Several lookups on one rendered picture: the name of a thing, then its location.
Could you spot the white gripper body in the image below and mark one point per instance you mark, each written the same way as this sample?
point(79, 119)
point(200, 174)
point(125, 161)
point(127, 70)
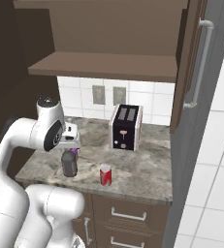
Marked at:
point(70, 142)

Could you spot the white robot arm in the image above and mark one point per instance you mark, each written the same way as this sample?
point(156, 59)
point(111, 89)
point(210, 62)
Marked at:
point(6, 193)

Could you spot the brown base cabinet door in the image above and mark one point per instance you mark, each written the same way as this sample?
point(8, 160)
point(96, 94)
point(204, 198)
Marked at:
point(79, 226)

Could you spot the dark brown cabinet door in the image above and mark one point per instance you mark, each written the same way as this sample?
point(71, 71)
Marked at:
point(16, 64)

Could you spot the purple can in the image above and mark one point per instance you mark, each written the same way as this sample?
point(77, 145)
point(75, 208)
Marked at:
point(75, 152)

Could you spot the red can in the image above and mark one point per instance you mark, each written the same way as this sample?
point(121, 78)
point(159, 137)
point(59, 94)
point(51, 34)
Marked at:
point(105, 176)

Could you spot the black and white toaster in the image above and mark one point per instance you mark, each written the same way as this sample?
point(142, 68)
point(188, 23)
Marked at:
point(124, 130)

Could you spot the brown drawer front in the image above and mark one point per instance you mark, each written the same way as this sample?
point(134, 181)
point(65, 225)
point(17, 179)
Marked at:
point(155, 237)
point(155, 214)

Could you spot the grey tall appliance side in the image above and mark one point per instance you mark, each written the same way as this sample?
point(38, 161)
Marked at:
point(194, 135)

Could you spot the grey wall outlet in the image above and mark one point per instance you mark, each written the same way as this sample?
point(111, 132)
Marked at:
point(119, 96)
point(99, 95)

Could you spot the brown open wall cabinet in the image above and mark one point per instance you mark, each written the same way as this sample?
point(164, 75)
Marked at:
point(110, 38)

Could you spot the brown wall cabinet door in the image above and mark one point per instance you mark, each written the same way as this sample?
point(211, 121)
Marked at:
point(181, 80)

